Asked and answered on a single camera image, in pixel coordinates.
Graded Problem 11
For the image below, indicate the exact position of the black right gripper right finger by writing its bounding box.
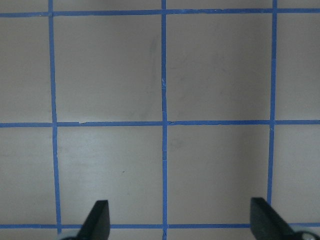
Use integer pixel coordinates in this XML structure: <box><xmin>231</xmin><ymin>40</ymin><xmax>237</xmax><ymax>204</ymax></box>
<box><xmin>250</xmin><ymin>197</ymin><xmax>296</xmax><ymax>240</ymax></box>

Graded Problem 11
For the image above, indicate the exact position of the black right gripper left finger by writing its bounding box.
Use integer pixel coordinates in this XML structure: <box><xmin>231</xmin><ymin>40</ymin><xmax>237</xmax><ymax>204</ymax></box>
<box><xmin>76</xmin><ymin>200</ymin><xmax>111</xmax><ymax>240</ymax></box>

